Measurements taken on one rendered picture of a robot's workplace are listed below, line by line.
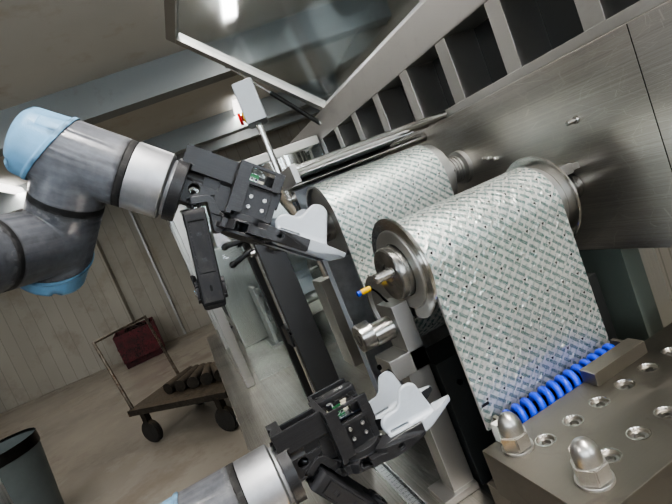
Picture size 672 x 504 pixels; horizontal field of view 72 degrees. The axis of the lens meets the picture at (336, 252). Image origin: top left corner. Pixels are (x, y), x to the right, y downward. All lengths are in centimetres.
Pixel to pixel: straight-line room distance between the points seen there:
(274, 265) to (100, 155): 42
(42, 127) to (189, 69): 447
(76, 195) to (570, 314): 64
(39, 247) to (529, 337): 59
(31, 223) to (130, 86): 450
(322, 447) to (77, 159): 40
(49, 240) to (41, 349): 972
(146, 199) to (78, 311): 940
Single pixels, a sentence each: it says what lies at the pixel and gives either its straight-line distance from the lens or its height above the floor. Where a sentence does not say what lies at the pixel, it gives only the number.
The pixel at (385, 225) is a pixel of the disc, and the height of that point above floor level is 131.
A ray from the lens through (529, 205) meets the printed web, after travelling 68.
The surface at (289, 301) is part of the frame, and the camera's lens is 86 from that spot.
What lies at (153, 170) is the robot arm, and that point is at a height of 147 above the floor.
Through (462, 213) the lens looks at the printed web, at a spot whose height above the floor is 129.
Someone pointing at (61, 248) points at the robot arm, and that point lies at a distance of 55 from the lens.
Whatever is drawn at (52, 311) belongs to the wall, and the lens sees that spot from 1005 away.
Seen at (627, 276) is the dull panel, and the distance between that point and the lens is 84.
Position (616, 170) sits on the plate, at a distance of 77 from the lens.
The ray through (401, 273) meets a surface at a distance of 59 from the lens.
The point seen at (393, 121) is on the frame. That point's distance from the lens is 122.
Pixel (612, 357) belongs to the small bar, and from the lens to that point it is 71.
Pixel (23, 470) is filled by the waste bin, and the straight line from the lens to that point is 398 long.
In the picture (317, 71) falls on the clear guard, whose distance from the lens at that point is 142.
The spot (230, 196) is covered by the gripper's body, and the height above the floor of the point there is 142.
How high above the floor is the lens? 137
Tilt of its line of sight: 6 degrees down
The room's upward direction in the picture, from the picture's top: 22 degrees counter-clockwise
